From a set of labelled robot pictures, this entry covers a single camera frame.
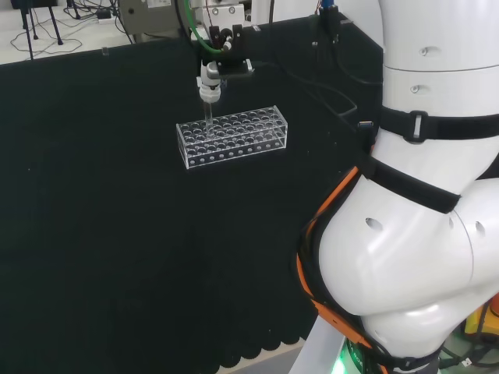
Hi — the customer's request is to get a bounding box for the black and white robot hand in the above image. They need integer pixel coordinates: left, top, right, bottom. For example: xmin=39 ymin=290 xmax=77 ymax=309
xmin=196 ymin=60 xmax=223 ymax=104

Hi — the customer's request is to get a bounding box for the clear glass test tube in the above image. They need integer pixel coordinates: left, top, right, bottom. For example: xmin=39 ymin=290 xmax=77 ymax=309
xmin=202 ymin=100 xmax=214 ymax=138

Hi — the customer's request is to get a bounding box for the clear acrylic test tube rack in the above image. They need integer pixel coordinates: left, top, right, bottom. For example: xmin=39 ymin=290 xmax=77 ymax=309
xmin=175 ymin=104 xmax=289 ymax=171

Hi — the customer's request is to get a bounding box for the grey metal box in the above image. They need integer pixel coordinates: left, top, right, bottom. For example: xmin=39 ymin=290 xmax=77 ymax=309
xmin=118 ymin=0 xmax=181 ymax=40

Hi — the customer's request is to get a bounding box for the black mounted module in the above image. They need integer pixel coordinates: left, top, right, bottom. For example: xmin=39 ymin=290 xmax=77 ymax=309
xmin=310 ymin=5 xmax=342 ymax=68

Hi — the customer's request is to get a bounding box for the black bench cloth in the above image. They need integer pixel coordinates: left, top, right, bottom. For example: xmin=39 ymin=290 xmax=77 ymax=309
xmin=0 ymin=11 xmax=385 ymax=369

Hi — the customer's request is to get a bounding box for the black tripod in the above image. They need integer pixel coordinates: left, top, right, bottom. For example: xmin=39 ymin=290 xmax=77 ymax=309
xmin=10 ymin=0 xmax=64 ymax=60

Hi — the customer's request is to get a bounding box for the yellow stop button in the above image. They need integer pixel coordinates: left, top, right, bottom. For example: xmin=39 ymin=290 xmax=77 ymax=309
xmin=462 ymin=294 xmax=499 ymax=344

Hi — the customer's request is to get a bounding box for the green cable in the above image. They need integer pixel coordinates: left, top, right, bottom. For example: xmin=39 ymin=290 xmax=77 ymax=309
xmin=185 ymin=0 xmax=224 ymax=55

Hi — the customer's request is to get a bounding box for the black cable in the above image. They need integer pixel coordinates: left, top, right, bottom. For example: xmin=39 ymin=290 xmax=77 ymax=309
xmin=249 ymin=0 xmax=385 ymax=118

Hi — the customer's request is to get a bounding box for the orange cable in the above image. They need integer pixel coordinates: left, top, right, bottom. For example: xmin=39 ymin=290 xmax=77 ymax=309
xmin=295 ymin=166 xmax=375 ymax=351

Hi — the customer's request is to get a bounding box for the grey metal base plate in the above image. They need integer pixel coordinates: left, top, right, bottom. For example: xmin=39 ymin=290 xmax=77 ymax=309
xmin=296 ymin=313 xmax=350 ymax=374

